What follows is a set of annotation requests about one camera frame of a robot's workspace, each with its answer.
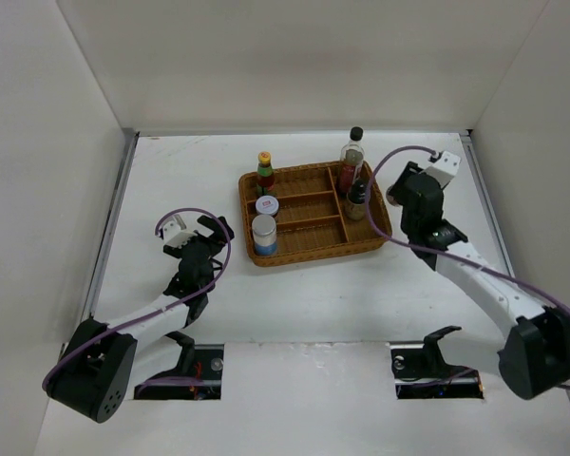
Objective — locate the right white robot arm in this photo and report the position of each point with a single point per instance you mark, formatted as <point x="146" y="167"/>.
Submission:
<point x="535" y="355"/>

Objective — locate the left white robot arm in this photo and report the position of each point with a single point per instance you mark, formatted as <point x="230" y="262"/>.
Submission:
<point x="92" y="376"/>

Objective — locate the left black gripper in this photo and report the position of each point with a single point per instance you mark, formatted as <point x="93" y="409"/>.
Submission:
<point x="218" y="234"/>

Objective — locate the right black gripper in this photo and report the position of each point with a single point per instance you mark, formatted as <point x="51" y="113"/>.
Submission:
<point x="400" y="188"/>

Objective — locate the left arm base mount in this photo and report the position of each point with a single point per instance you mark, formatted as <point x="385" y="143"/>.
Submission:
<point x="177" y="368"/>

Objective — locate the red sauce bottle green label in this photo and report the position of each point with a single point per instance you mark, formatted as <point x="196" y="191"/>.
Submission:
<point x="265" y="177"/>

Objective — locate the small brown black-capped bottle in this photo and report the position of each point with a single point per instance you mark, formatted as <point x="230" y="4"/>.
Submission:
<point x="355" y="200"/>

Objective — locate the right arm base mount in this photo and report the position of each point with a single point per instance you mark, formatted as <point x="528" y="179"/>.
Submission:
<point x="420" y="371"/>

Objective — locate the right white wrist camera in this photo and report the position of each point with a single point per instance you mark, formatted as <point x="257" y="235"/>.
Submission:
<point x="444" y="168"/>

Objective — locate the tall dark soy sauce bottle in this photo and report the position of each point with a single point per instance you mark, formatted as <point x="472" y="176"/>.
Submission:
<point x="351" y="160"/>

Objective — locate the woven wicker divided tray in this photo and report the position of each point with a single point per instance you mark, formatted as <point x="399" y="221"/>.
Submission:
<point x="311" y="222"/>

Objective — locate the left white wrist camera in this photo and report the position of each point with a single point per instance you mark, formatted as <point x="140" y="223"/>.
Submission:
<point x="174" y="232"/>

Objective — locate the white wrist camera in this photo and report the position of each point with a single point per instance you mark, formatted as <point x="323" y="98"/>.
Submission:
<point x="444" y="168"/>
<point x="174" y="232"/>

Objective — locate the silver-capped blue label shaker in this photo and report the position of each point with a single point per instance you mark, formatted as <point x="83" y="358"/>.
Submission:
<point x="264" y="235"/>

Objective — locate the small jar white lid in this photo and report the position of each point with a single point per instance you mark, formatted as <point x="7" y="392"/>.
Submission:
<point x="267" y="205"/>

